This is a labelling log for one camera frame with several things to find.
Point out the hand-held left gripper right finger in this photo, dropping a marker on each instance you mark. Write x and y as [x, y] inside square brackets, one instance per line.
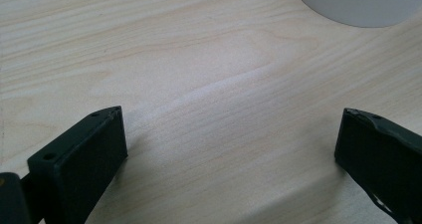
[381, 157]

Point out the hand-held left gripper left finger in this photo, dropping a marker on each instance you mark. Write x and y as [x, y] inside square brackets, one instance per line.
[79, 164]

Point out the white round container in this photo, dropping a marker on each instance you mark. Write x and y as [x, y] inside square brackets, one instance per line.
[361, 1]

